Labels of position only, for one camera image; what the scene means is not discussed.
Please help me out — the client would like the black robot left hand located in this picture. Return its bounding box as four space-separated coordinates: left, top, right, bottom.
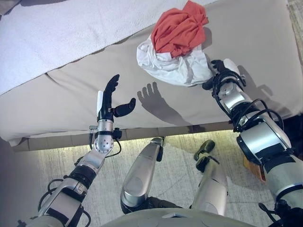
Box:
96 74 137 121

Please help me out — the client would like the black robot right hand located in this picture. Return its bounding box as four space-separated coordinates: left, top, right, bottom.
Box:
202 58 241 91

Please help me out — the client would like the white garment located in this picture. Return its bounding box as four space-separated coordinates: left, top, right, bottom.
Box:
136 37 214 87

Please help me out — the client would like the orange garment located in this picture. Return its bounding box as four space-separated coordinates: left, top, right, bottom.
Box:
151 0 209 58

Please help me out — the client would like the brown bed base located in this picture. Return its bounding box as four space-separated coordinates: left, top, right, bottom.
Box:
11 129 237 152

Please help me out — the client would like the bed with grey cover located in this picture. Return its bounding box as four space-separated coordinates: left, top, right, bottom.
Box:
0 0 303 146

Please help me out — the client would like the pale textured bed blanket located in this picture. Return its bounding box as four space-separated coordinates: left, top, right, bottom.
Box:
0 0 214 95

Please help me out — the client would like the brown wicker basket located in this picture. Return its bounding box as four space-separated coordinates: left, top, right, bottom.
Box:
243 156 267 183

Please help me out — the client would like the silver robot left leg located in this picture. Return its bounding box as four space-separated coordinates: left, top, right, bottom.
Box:
120 137 166 215

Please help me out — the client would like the grey striped rug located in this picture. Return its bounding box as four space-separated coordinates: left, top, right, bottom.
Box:
14 0 303 227

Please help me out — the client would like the grey robot torso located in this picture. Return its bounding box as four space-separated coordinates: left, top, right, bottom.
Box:
99 205 263 227

